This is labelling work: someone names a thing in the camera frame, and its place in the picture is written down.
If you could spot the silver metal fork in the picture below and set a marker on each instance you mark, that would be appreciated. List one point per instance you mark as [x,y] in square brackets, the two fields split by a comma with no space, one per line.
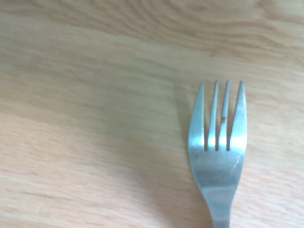
[217,171]

